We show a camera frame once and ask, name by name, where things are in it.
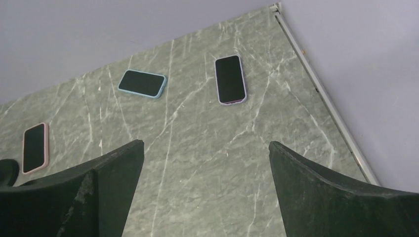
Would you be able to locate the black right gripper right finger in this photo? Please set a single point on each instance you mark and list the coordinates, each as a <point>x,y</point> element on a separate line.
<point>316,201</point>

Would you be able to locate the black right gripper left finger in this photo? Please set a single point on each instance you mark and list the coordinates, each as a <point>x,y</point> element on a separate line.
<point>91,199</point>

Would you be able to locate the phone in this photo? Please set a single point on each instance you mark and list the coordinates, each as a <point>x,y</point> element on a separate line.
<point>35,154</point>
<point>230,80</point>
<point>142,83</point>

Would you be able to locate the phone in pink case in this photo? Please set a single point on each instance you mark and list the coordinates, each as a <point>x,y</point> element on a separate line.
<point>35,154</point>

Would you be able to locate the aluminium table edge rail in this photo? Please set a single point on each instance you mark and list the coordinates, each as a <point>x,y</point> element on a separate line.
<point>344,131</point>

